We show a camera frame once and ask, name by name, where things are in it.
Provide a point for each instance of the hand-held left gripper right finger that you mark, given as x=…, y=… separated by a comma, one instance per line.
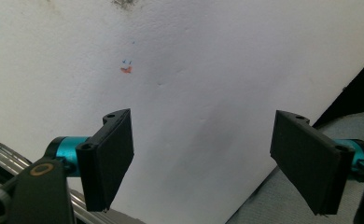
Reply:
x=307, y=155

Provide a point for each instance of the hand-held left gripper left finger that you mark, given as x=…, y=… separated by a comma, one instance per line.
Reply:
x=108, y=155

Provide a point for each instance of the aluminium frame rail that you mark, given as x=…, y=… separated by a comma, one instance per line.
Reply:
x=3, y=159

